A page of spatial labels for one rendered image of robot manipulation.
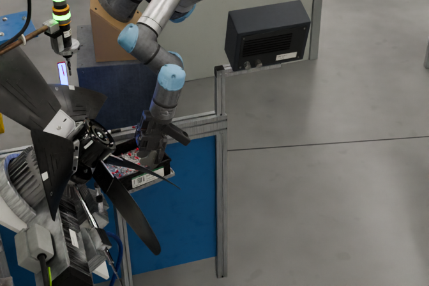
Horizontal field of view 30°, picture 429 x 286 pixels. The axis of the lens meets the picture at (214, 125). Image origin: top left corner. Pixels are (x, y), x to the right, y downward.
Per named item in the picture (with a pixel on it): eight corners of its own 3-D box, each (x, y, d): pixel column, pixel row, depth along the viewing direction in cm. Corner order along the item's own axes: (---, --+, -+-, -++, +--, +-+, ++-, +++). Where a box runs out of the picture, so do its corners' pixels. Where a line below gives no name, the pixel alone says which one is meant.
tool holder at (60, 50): (60, 62, 207) (55, 29, 201) (42, 53, 211) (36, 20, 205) (85, 47, 213) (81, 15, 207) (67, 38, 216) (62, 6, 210)
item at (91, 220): (74, 187, 221) (122, 290, 202) (68, 185, 220) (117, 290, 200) (79, 182, 221) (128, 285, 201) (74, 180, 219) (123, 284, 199)
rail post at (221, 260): (218, 278, 339) (216, 134, 291) (215, 271, 342) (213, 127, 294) (226, 276, 340) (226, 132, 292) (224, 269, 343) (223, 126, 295)
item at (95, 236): (105, 252, 209) (95, 249, 206) (97, 234, 213) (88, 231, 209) (112, 246, 209) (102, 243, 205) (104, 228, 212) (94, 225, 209)
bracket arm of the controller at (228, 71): (216, 78, 276) (216, 71, 274) (214, 73, 279) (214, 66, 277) (281, 66, 281) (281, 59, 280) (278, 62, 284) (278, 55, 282)
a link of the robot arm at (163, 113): (173, 95, 239) (180, 111, 233) (170, 108, 241) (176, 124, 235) (149, 93, 236) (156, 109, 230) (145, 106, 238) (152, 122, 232)
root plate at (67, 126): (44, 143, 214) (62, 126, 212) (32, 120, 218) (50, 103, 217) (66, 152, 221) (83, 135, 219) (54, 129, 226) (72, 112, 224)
